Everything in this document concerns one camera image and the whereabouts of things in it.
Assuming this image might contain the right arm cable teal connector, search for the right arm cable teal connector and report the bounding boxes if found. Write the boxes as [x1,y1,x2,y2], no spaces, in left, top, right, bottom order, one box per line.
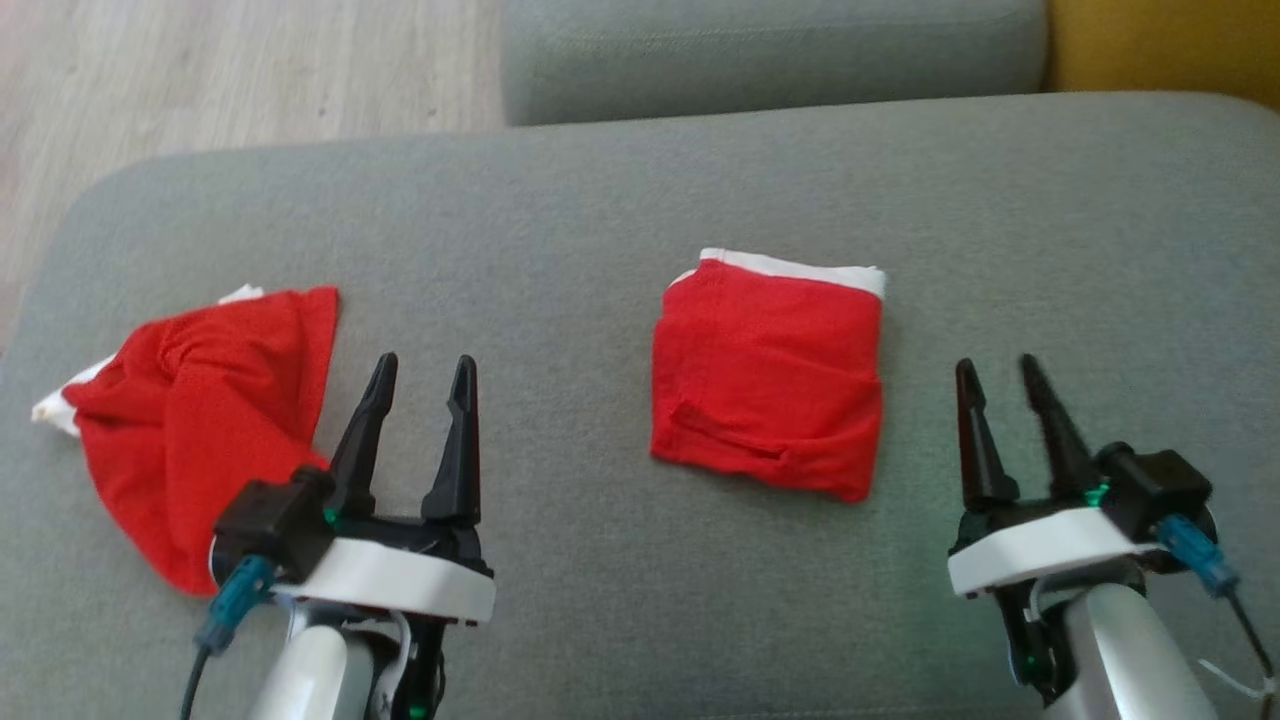
[1155,515,1279,686]

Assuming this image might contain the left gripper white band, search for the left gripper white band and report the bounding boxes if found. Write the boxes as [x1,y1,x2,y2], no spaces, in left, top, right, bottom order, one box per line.
[275,352,496,627]

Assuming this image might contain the red shorts with white trim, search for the red shorts with white trim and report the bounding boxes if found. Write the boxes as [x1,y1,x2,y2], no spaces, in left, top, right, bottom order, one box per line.
[650,248,888,504]

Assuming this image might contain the grey sofa seat cushion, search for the grey sofa seat cushion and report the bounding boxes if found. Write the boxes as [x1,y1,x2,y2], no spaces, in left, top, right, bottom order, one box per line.
[0,92,1280,720]

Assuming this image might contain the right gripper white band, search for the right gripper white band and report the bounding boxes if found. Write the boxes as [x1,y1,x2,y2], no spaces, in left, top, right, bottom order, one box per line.
[948,353,1166,599]

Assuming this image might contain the red Bulls basketball jersey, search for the red Bulls basketball jersey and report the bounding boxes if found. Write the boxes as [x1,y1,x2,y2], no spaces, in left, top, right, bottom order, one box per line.
[32,285,341,598]

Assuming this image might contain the white zip tie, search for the white zip tie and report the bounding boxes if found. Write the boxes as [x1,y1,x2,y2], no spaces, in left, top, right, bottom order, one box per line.
[1198,658,1280,703]

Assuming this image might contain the yellow cushion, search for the yellow cushion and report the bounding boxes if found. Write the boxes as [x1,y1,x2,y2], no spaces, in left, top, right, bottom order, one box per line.
[1045,0,1280,111]

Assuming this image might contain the grey sofa back cushion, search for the grey sofa back cushion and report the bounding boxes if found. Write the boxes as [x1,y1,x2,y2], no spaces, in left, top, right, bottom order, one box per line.
[500,0,1049,126]

